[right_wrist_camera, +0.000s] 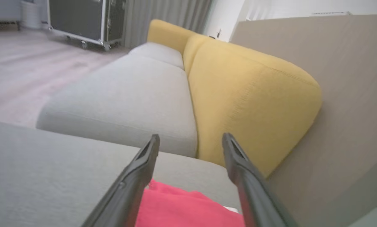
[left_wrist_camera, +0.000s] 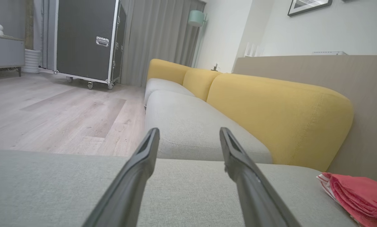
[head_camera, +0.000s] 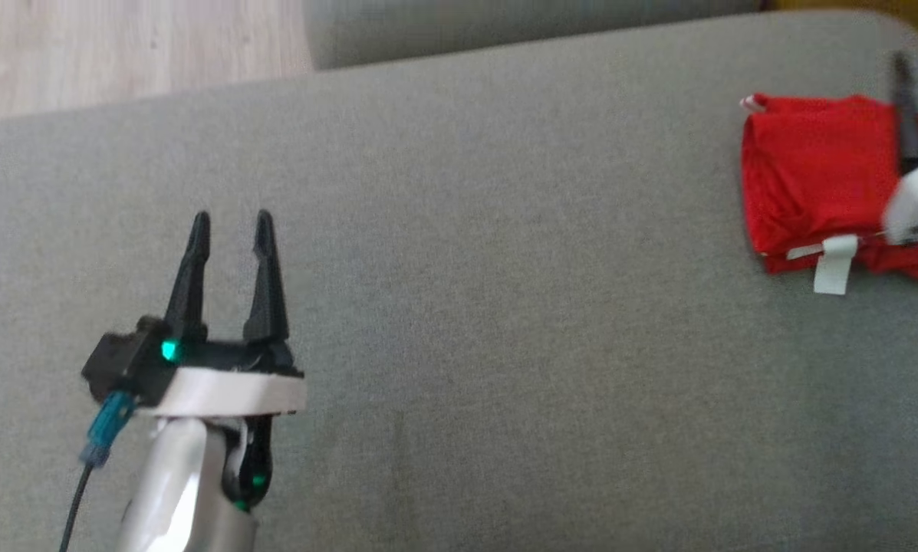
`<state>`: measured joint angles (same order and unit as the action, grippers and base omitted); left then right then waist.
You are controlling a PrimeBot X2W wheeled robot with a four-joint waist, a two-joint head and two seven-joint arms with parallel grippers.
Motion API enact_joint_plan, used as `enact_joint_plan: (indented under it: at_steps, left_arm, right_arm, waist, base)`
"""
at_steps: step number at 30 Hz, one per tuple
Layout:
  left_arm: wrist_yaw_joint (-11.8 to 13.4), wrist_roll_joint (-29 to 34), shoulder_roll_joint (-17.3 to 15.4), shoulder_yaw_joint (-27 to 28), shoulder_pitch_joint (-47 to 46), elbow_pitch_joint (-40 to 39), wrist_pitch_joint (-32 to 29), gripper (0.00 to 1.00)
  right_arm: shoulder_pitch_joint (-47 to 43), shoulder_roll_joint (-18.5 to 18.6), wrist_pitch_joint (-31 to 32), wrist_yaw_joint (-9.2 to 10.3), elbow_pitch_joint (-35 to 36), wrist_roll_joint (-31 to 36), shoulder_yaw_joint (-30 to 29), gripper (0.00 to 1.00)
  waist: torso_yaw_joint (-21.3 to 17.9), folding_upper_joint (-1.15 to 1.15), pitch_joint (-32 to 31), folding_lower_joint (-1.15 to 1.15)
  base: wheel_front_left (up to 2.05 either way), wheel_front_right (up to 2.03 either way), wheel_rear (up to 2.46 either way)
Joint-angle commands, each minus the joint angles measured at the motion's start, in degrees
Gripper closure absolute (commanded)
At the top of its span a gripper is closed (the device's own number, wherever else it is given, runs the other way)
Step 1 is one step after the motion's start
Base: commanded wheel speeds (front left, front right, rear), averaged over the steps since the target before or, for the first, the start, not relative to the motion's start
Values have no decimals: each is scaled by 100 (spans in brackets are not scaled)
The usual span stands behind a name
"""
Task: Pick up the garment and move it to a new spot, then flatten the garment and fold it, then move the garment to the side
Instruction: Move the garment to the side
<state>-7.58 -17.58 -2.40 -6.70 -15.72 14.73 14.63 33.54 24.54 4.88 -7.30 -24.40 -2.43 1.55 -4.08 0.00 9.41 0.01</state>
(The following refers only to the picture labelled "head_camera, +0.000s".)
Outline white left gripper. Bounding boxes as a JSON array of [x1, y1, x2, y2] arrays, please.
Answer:
[[132, 209, 308, 511]]

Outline red basketball jersey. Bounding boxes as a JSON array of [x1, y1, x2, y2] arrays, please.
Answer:
[[740, 92, 918, 297]]

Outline large grey sofa seat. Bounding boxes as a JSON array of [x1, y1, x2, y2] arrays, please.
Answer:
[[0, 9, 918, 552]]

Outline small grey sofa cushion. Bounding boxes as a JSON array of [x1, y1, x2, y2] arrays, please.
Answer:
[[303, 0, 767, 72]]

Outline left black cable blue plug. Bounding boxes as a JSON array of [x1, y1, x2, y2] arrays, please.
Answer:
[[58, 390, 137, 552]]

